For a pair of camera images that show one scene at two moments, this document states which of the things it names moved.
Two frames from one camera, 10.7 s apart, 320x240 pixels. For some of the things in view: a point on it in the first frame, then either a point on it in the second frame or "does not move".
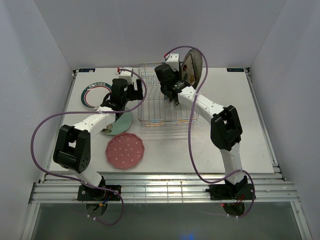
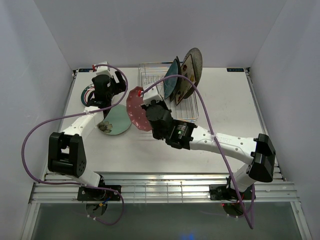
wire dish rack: [154, 109] does not move
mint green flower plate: [122, 124] does not move
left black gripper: [136, 94] → [119, 87]
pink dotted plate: [125, 150] → [136, 110]
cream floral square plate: [188, 71] does not move
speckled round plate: [197, 64] does not move
